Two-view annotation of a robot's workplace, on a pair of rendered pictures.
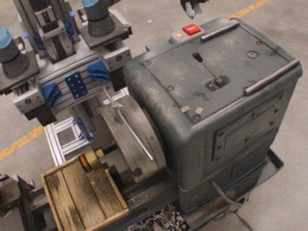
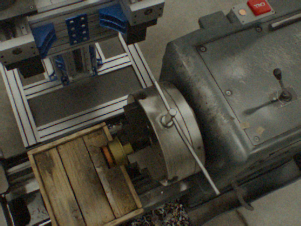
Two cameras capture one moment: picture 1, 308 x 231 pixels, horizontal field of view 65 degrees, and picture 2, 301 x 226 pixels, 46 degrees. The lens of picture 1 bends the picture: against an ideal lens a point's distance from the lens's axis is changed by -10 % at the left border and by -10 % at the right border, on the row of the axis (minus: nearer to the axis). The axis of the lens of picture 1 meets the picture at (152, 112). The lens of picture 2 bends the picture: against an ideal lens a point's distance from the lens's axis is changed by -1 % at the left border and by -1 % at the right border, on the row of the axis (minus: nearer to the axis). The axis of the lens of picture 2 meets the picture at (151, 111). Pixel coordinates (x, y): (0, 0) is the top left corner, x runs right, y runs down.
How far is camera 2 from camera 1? 0.41 m
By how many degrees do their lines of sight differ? 17
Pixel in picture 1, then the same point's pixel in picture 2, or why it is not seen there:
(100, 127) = (134, 120)
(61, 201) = (57, 190)
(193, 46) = (258, 35)
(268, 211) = (270, 209)
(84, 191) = (89, 180)
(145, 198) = (160, 195)
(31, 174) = not seen: outside the picture
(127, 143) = (172, 151)
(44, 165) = not seen: outside the picture
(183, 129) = (241, 150)
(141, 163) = (180, 172)
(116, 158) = (149, 158)
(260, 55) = not seen: outside the picture
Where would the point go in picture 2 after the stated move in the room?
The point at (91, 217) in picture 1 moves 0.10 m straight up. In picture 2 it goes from (96, 214) to (94, 210)
